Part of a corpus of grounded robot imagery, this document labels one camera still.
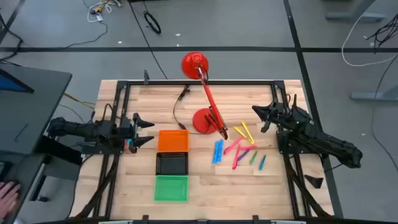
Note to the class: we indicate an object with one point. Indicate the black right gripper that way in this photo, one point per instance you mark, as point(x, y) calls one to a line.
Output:
point(280, 113)

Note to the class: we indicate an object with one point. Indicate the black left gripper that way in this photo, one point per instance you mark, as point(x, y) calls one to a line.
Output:
point(127, 132)

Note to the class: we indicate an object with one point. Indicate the blue highlighter marker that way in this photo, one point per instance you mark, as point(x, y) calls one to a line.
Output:
point(220, 150)
point(128, 144)
point(215, 153)

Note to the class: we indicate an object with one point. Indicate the orange plastic basket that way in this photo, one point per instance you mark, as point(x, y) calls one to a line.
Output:
point(172, 140)

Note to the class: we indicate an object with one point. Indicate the green highlighter marker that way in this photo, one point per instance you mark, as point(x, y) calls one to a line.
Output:
point(253, 157)

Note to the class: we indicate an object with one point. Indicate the purple highlighter marker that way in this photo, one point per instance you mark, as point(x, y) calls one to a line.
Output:
point(243, 155)

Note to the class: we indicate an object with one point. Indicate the black plastic basket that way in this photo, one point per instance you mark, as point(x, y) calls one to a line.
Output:
point(172, 164)

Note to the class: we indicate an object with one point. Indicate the pink highlighter marker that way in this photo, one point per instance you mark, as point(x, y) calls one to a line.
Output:
point(236, 158)
point(248, 147)
point(231, 147)

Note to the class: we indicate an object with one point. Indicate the teal highlighter marker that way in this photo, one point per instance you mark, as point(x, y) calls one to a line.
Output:
point(262, 162)

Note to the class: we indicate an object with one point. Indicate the red desk lamp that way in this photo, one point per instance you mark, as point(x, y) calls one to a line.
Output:
point(203, 121)

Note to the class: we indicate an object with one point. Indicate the green plastic basket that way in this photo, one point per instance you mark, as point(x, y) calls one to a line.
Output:
point(171, 188)

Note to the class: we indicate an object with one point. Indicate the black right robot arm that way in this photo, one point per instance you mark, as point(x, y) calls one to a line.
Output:
point(326, 143)

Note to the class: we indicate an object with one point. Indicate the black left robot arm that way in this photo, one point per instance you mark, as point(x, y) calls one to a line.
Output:
point(77, 129)

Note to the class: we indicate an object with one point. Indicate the black table clamp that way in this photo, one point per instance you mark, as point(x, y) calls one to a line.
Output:
point(145, 218)
point(255, 218)

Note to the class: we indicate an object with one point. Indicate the grey desk foot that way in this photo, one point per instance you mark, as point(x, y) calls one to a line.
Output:
point(354, 16)
point(373, 96)

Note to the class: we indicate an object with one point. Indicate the black office desk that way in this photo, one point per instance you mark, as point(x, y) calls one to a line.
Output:
point(31, 118)

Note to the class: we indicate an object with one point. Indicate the computer monitor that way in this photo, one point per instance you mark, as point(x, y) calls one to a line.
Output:
point(12, 84)

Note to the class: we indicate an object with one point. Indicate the person's hand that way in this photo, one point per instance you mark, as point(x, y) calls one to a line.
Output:
point(7, 199)

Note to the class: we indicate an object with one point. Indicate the black aluminium table frame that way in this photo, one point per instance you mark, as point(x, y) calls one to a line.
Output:
point(233, 82)

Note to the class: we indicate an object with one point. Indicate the black triangular bracket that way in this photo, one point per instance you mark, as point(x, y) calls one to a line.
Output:
point(314, 181)

